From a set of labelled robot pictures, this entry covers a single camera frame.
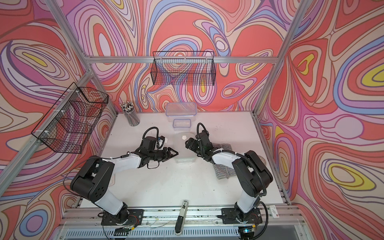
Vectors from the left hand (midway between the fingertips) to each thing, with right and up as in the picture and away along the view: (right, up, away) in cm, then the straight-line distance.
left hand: (178, 155), depth 88 cm
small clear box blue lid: (+1, +19, +20) cm, 28 cm away
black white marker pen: (+3, -27, -17) cm, 32 cm away
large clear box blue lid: (-1, +31, +35) cm, 47 cm away
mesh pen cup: (-34, +27, +14) cm, 46 cm away
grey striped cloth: (+27, -10, 0) cm, 29 cm away
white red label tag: (+50, -26, -13) cm, 58 cm away
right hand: (+7, +4, +5) cm, 10 cm away
